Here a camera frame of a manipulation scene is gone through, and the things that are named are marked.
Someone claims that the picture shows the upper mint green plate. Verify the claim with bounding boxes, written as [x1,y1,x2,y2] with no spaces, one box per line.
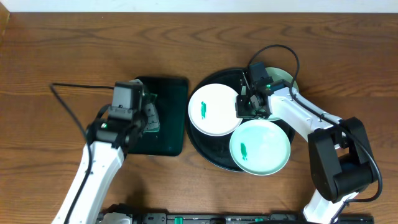
[243,67,293,121]

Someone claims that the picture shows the black rectangular tray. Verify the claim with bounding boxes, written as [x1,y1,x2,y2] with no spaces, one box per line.
[129,76,188,156]

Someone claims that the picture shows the mint green plate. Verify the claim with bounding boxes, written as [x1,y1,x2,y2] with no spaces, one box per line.
[243,67,293,121]
[229,119,290,175]

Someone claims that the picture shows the white plate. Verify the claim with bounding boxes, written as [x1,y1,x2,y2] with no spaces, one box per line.
[188,83,242,137]

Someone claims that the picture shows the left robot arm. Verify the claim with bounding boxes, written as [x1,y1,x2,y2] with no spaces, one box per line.
[52,103,159,223]

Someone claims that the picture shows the right black cable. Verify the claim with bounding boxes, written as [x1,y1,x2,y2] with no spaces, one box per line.
[247,44,383,224]

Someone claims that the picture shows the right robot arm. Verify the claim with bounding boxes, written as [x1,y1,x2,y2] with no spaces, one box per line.
[236,72,382,223]

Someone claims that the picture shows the green scrub sponge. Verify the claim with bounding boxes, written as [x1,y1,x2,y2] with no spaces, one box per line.
[144,93,160,133]

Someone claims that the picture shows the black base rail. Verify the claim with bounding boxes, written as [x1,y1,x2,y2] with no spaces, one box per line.
[96,203,376,224]

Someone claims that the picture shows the lower mint green plate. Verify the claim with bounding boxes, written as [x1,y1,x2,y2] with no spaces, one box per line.
[229,119,290,175]

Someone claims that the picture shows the round black tray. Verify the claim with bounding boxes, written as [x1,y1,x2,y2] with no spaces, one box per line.
[185,68,296,173]

